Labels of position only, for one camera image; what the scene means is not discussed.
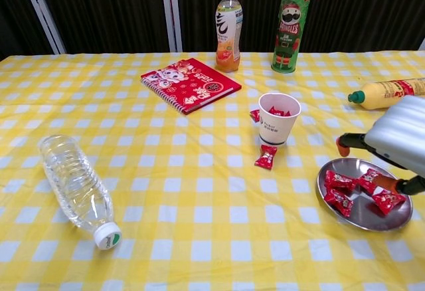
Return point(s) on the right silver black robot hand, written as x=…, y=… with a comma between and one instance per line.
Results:
x=401, y=131

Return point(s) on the silver metal plate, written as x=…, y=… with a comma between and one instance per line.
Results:
x=365, y=218

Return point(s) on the red candy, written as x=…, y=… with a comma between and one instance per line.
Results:
x=274, y=110
x=255, y=115
x=337, y=181
x=386, y=201
x=338, y=201
x=265, y=156
x=368, y=179
x=287, y=113

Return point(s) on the white paper cup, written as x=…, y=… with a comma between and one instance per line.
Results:
x=275, y=131

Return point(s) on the yellow squeeze bottle green cap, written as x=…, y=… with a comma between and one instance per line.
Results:
x=382, y=93

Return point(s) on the dark curtain panel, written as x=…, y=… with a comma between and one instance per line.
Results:
x=358, y=12
x=199, y=12
x=109, y=12
x=13, y=12

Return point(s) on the green Pringles can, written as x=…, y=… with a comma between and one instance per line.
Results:
x=290, y=22

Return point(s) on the orange drink bottle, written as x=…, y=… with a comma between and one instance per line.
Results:
x=229, y=38

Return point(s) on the yellow white checked tablecloth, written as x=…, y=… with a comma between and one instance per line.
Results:
x=199, y=188

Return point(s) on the red spiral notebook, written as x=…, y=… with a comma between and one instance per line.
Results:
x=192, y=85

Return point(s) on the clear plastic water bottle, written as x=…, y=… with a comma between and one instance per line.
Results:
x=73, y=184

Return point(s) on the grey partition frame post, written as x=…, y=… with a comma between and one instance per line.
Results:
x=171, y=12
x=41, y=12
x=422, y=44

